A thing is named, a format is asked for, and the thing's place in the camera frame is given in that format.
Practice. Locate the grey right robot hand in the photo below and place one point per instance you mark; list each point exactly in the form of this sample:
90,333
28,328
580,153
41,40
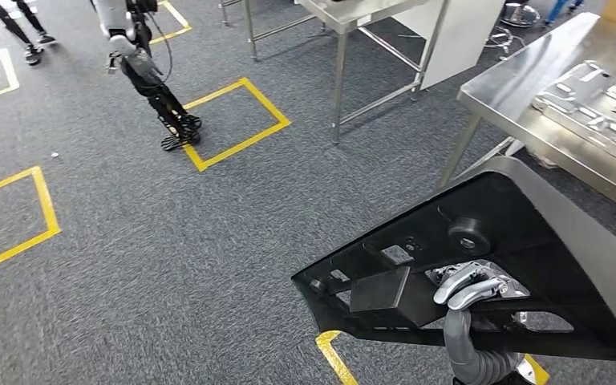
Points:
457,329

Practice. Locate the black plastic plate bracket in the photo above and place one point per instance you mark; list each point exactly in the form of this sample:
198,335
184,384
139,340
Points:
531,250

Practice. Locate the stainless steel workbench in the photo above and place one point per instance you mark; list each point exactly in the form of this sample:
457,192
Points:
504,90

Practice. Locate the stamped silver metal panel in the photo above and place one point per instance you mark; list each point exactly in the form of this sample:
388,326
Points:
595,122

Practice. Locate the stainless steel table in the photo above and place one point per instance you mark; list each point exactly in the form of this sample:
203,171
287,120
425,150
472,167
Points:
334,13

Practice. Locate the silver and black humanoid robot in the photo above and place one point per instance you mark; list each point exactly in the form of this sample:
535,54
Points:
148,85

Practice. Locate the person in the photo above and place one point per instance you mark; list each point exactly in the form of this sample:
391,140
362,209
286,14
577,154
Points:
33,55

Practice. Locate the steel table frame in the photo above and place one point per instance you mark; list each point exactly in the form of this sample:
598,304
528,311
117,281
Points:
250,26

